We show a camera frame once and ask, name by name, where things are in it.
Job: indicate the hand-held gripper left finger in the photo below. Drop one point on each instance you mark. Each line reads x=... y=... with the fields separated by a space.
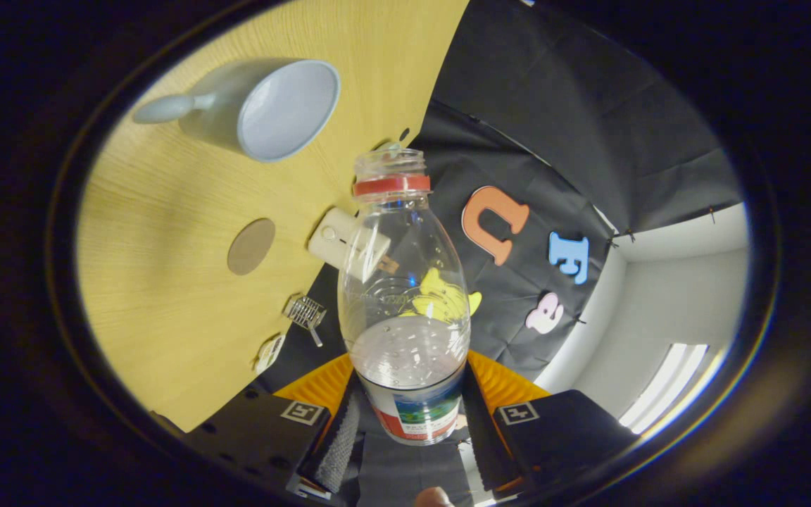
x=338 y=440

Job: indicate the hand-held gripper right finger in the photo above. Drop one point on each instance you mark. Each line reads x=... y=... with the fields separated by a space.
x=479 y=436

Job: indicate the clear plastic juice bottle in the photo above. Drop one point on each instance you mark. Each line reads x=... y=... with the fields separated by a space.
x=405 y=352

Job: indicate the round brown coaster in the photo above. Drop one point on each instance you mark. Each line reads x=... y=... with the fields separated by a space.
x=251 y=246

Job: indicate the white cup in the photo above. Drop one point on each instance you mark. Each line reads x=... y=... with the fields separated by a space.
x=272 y=113

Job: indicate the white divided dish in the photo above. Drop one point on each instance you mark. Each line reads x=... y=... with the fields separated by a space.
x=269 y=352

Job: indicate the toast in toaster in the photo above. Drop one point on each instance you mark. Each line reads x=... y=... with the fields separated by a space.
x=388 y=265

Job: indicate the long ceiling light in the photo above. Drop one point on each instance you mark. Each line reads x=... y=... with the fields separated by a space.
x=673 y=384

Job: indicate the white toaster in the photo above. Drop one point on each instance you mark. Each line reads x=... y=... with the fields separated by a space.
x=327 y=236

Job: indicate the wooden table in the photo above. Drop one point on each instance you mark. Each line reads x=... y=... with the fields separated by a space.
x=166 y=211

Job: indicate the pale green plate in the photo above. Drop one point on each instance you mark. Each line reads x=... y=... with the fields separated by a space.
x=393 y=146

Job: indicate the black backdrop cloth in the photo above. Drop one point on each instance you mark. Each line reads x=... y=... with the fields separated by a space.
x=553 y=105

